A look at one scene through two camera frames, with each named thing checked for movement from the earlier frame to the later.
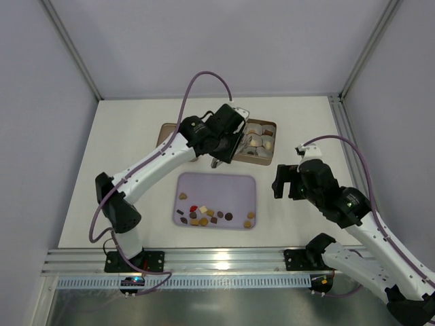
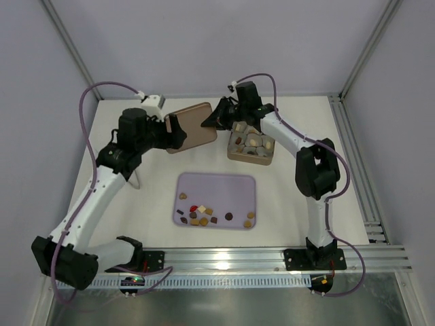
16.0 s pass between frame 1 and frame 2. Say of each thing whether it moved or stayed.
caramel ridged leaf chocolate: stayed
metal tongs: moved
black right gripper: moved
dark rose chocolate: stayed
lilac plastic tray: stayed
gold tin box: stayed
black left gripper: moved
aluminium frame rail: stayed
